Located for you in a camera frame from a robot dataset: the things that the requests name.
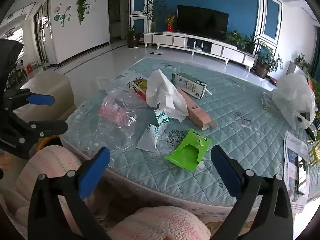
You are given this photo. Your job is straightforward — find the long pink cardboard box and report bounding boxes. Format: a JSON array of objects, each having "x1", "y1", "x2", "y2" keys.
[{"x1": 176, "y1": 87, "x2": 218, "y2": 130}]

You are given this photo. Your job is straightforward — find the white green patterned packet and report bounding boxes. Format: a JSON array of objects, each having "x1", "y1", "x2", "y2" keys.
[{"x1": 136, "y1": 109, "x2": 173, "y2": 152}]

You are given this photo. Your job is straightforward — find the doorway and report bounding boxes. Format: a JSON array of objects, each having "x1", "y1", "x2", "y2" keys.
[{"x1": 108, "y1": 0, "x2": 123, "y2": 43}]

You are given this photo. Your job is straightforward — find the tall bamboo plant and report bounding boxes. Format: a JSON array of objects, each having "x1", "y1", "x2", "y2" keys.
[{"x1": 144, "y1": 0, "x2": 166, "y2": 33}]

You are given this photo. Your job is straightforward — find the white television cabinet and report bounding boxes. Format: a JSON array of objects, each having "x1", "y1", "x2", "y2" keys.
[{"x1": 143, "y1": 31, "x2": 256, "y2": 72}]

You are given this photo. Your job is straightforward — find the person's leg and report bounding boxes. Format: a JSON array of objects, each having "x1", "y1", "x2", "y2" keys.
[
  {"x1": 14, "y1": 145, "x2": 84, "y2": 233},
  {"x1": 106, "y1": 206, "x2": 212, "y2": 240}
]

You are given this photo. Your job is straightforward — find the teal quilted mat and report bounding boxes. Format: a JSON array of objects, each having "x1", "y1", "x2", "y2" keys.
[{"x1": 61, "y1": 57, "x2": 320, "y2": 207}]

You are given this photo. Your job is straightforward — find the clear bag with pink contents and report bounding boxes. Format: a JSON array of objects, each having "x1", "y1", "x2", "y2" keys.
[{"x1": 98, "y1": 87, "x2": 148, "y2": 130}]

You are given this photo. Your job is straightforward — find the spiky plant on cabinet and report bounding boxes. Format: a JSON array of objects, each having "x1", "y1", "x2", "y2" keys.
[{"x1": 241, "y1": 32, "x2": 258, "y2": 54}]

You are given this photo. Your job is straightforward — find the white paper towel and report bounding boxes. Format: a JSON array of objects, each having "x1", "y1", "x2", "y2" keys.
[{"x1": 146, "y1": 69, "x2": 189, "y2": 123}]

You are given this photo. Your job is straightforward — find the person's left leg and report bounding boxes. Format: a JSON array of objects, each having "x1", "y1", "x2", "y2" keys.
[{"x1": 14, "y1": 145, "x2": 84, "y2": 233}]

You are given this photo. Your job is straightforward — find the plant in brown glazed pot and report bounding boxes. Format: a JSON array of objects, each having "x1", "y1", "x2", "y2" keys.
[{"x1": 126, "y1": 25, "x2": 140, "y2": 48}]

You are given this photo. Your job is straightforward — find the glass sliding door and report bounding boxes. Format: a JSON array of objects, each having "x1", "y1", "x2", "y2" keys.
[{"x1": 34, "y1": 0, "x2": 53, "y2": 64}]

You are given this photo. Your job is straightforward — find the printed paper leaflet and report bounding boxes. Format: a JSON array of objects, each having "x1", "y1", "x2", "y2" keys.
[{"x1": 284, "y1": 131, "x2": 310, "y2": 214}]

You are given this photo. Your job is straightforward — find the hanging green vine plant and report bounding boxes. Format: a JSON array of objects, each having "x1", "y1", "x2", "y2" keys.
[{"x1": 76, "y1": 0, "x2": 91, "y2": 25}]

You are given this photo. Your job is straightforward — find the black flat television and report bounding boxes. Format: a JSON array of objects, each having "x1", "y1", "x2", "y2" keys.
[{"x1": 177, "y1": 5, "x2": 229, "y2": 33}]

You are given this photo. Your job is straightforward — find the person's right leg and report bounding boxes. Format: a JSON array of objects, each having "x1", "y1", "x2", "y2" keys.
[{"x1": 106, "y1": 206, "x2": 212, "y2": 240}]

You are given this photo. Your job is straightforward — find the window with blinds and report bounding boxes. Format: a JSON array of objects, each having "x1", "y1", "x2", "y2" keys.
[{"x1": 0, "y1": 27, "x2": 24, "y2": 55}]

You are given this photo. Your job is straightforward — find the green and white carton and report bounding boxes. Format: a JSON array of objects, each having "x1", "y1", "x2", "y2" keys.
[{"x1": 171, "y1": 72, "x2": 213, "y2": 98}]

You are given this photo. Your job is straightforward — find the flowers in red pot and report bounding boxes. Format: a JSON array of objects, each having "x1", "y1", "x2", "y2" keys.
[{"x1": 165, "y1": 15, "x2": 177, "y2": 32}]

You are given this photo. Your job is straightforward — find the large white plastic bag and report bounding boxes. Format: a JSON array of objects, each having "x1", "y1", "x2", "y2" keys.
[{"x1": 271, "y1": 74, "x2": 317, "y2": 130}]

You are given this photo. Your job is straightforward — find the yellow snack packet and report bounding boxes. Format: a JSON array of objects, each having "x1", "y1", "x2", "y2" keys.
[{"x1": 129, "y1": 78, "x2": 148, "y2": 98}]

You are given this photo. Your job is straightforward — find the green cardboard packaging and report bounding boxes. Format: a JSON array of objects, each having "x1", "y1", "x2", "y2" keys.
[{"x1": 164, "y1": 129, "x2": 212, "y2": 172}]

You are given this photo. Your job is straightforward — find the beige ottoman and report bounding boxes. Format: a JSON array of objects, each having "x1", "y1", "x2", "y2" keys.
[{"x1": 12, "y1": 70, "x2": 77, "y2": 120}]

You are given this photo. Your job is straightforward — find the floor plant in wicker pot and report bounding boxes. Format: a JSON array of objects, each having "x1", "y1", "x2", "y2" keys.
[{"x1": 255, "y1": 44, "x2": 283, "y2": 79}]

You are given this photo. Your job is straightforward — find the lotus wall decal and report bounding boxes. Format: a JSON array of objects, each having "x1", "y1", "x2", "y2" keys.
[{"x1": 53, "y1": 3, "x2": 72, "y2": 28}]

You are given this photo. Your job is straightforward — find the thin white printed plastic bag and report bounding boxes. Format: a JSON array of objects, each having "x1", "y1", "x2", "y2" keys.
[{"x1": 97, "y1": 70, "x2": 148, "y2": 92}]

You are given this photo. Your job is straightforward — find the small green corner plant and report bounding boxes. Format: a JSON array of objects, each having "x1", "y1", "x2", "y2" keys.
[{"x1": 294, "y1": 54, "x2": 312, "y2": 73}]

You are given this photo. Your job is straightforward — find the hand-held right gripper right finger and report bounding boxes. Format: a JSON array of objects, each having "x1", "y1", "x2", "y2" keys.
[{"x1": 211, "y1": 145, "x2": 293, "y2": 240}]

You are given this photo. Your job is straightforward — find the large clear plastic sheet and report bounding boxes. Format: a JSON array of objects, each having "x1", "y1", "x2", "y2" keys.
[{"x1": 81, "y1": 119, "x2": 150, "y2": 159}]

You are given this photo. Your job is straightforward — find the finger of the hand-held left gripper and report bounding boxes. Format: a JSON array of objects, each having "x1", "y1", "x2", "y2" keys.
[
  {"x1": 5, "y1": 106, "x2": 68, "y2": 143},
  {"x1": 3, "y1": 88, "x2": 55, "y2": 110}
]

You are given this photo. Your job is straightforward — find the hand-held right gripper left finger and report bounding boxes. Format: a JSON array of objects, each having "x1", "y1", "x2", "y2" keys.
[{"x1": 27, "y1": 146, "x2": 112, "y2": 240}]

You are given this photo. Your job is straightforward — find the leafy plant on cabinet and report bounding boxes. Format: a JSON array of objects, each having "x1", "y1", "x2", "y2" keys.
[{"x1": 221, "y1": 30, "x2": 244, "y2": 48}]

